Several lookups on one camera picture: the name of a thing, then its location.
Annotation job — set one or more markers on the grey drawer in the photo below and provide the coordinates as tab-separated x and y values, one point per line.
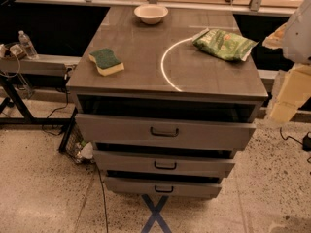
139	186
163	164
170	133

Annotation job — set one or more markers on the green yellow sponge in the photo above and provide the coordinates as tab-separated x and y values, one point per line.
105	61

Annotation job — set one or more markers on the white paper bowl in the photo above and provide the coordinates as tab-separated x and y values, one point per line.
151	13

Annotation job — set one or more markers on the black power adapter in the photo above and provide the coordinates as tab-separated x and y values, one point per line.
306	142

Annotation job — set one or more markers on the green jalapeno chip bag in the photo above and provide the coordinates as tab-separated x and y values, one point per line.
224	45

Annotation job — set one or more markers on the grey drawer cabinet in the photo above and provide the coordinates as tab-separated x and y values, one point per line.
165	76

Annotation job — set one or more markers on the wire mesh waste basket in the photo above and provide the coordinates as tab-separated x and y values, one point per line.
80	150

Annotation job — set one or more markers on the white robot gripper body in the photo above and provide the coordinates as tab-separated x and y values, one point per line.
299	38

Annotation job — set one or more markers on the middle grey drawer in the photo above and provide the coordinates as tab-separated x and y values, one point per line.
163	164

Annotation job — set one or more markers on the top grey drawer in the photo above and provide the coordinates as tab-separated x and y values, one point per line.
170	133

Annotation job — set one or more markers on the clear plastic water bottle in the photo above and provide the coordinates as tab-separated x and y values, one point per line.
27	45

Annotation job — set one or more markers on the bottom grey drawer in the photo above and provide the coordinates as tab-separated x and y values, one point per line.
139	186

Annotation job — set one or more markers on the black side table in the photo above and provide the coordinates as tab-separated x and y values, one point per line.
13	98

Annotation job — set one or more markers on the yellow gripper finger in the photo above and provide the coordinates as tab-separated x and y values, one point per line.
275	40
295	91

